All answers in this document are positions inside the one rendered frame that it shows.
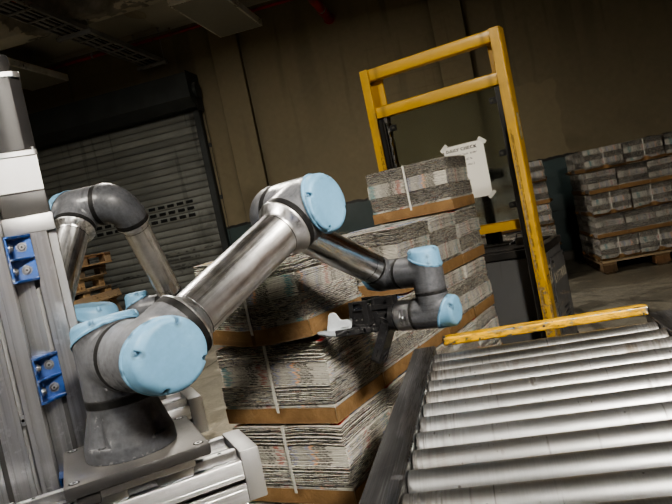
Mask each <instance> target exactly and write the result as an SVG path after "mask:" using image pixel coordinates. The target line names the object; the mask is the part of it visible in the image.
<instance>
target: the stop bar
mask: <svg viewBox="0 0 672 504"><path fill-rule="evenodd" d="M643 315H649V307H648V306H647V305H645V304H639V305H633V306H626V307H620V308H614V309H607V310H601V311H595V312H588V313H582V314H576V315H569V316H563V317H557V318H550V319H544V320H538V321H531V322H525V323H519V324H513V325H506V326H500V327H494V328H487V329H481V330H475V331H468V332H462V333H456V334H449V335H444V336H443V338H442V340H443V345H444V346H448V345H455V344H461V343H468V342H474V341H481V340H487V339H494V338H500V337H507V336H513V335H520V334H526V333H533V332H539V331H546V330H552V329H558V328H565V327H571V326H578V325H584V324H591V323H597V322H604V321H610V320H617V319H623V318H630V317H636V316H643Z"/></svg>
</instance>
